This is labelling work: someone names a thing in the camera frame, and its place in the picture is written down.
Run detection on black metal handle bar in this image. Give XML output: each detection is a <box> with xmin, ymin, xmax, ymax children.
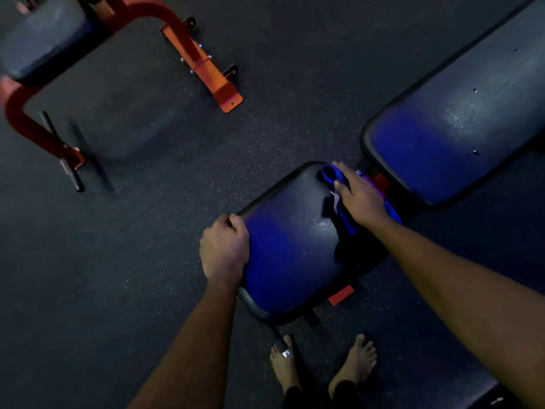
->
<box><xmin>39</xmin><ymin>110</ymin><xmax>86</xmax><ymax>193</ymax></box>

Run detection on black trousers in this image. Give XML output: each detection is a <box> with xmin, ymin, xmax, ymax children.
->
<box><xmin>282</xmin><ymin>380</ymin><xmax>365</xmax><ymax>409</ymax></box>

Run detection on person's left forearm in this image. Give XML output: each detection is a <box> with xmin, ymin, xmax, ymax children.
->
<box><xmin>127</xmin><ymin>278</ymin><xmax>240</xmax><ymax>409</ymax></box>

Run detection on person's right forearm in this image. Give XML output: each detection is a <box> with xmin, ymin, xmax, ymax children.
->
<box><xmin>367</xmin><ymin>212</ymin><xmax>545</xmax><ymax>409</ymax></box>

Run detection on black padded bench cushion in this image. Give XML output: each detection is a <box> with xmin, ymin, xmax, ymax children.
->
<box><xmin>0</xmin><ymin>0</ymin><xmax>99</xmax><ymax>85</ymax></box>

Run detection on person's right foot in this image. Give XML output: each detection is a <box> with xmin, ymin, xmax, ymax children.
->
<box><xmin>327</xmin><ymin>333</ymin><xmax>378</xmax><ymax>397</ymax></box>

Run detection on person's left foot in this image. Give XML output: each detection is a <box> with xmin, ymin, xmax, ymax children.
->
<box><xmin>269</xmin><ymin>334</ymin><xmax>302</xmax><ymax>396</ymax></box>

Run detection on person's left hand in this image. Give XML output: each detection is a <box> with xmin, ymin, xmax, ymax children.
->
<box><xmin>199</xmin><ymin>213</ymin><xmax>250</xmax><ymax>288</ymax></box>

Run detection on person's right hand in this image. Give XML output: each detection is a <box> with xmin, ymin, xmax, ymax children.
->
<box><xmin>332</xmin><ymin>161</ymin><xmax>391</xmax><ymax>229</ymax></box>

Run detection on person's foot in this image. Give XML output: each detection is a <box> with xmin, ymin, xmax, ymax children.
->
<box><xmin>327</xmin><ymin>333</ymin><xmax>378</xmax><ymax>397</ymax></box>
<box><xmin>269</xmin><ymin>334</ymin><xmax>302</xmax><ymax>396</ymax></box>

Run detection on blue cleaning cloth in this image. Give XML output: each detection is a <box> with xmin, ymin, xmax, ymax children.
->
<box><xmin>320</xmin><ymin>164</ymin><xmax>403</xmax><ymax>237</ymax></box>

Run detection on black bench back pad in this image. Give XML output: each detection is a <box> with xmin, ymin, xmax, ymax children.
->
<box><xmin>360</xmin><ymin>0</ymin><xmax>545</xmax><ymax>208</ymax></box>

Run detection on black bench seat pad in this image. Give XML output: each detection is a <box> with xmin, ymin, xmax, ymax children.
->
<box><xmin>236</xmin><ymin>160</ymin><xmax>389</xmax><ymax>327</ymax></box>

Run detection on orange curved bench frame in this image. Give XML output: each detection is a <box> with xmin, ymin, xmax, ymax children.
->
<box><xmin>0</xmin><ymin>0</ymin><xmax>244</xmax><ymax>171</ymax></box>

